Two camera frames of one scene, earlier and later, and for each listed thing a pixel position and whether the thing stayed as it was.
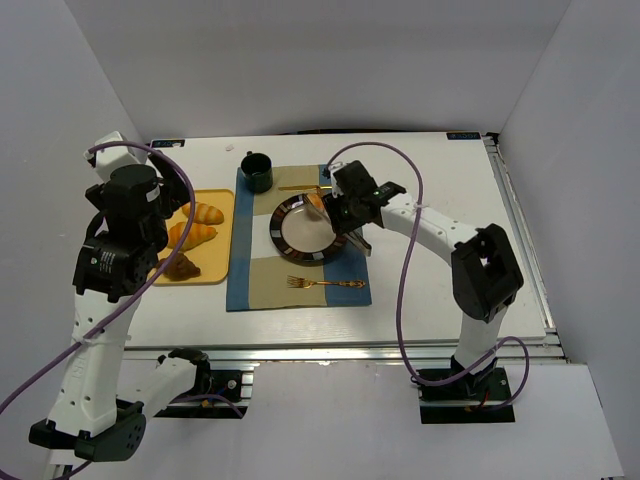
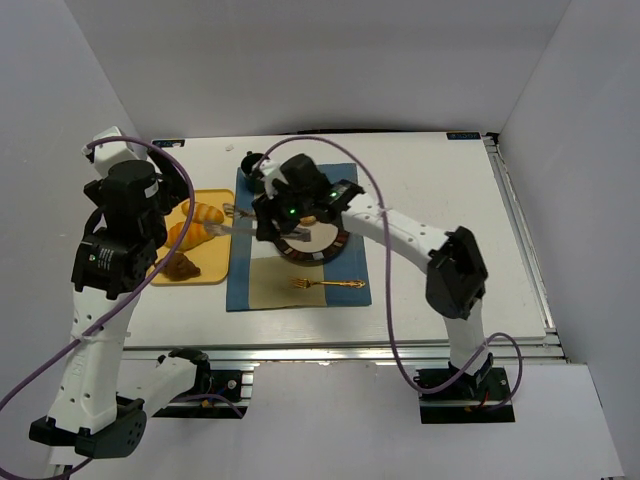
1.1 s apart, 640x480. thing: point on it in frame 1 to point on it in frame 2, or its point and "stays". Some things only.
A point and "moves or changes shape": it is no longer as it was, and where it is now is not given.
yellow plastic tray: (212, 257) stays
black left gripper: (176, 195) stays
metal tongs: (317, 201) to (299, 234)
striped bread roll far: (204, 213) stays
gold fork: (299, 282) stays
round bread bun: (316, 201) moves or changes shape
